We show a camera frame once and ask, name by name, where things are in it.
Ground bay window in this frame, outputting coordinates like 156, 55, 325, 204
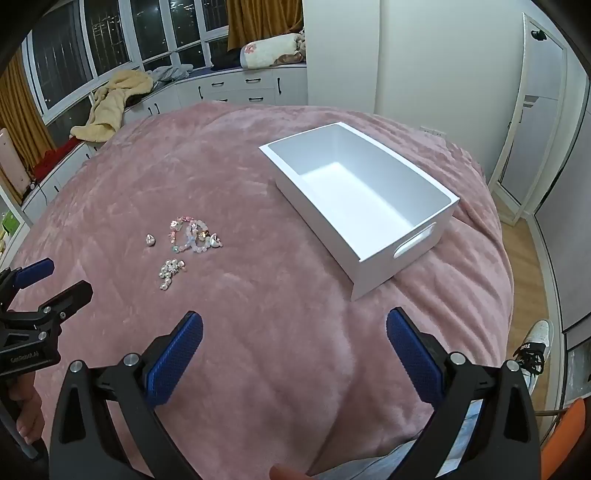
21, 0, 232, 123

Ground floral pillow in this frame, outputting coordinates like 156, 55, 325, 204
240, 36, 301, 70

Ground person's light blue jeans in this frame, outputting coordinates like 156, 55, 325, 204
388, 399, 485, 480

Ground white sneaker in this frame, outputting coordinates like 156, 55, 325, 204
512, 319, 555, 386

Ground pink plush blanket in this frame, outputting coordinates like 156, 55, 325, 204
0, 102, 515, 480

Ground white storage box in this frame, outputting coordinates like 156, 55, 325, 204
257, 121, 461, 303

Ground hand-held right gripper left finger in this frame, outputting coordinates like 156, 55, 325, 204
48, 310, 205, 480

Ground person's right hand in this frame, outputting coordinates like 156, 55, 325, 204
270, 464, 315, 480

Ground yellow fleece blanket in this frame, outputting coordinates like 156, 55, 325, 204
69, 69, 154, 143

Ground grey clothes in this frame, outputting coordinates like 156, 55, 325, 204
147, 64, 194, 84

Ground pearl snowflake brooch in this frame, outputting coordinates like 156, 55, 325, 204
154, 259, 186, 291

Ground white framed standing mirror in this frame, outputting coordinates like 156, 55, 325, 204
488, 11, 568, 227

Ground white drawer cabinet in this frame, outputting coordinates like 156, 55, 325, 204
18, 62, 309, 227

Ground pink board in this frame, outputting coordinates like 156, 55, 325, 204
0, 128, 28, 204

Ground mustard curtain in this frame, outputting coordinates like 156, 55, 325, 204
0, 51, 56, 169
227, 0, 303, 51

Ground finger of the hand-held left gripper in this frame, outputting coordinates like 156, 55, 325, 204
0, 258, 55, 296
0, 280, 93, 329

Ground dark folded clothes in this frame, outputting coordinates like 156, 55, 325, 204
210, 48, 243, 70

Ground person's left hand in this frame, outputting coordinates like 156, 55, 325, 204
12, 382, 47, 446

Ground pink beaded bracelet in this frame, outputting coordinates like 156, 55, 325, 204
167, 213, 224, 254

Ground grey wardrobe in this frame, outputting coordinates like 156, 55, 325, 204
561, 60, 591, 333

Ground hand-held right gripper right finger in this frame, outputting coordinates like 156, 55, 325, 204
314, 307, 541, 480

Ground red cloth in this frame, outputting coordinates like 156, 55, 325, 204
31, 137, 79, 178

